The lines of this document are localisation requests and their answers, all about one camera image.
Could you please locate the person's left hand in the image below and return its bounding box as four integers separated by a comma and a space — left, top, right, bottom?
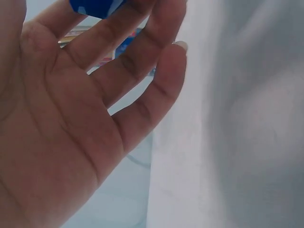
0, 0, 189, 228

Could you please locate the blue metal stapler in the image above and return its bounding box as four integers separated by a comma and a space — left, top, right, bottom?
68, 0, 129, 19

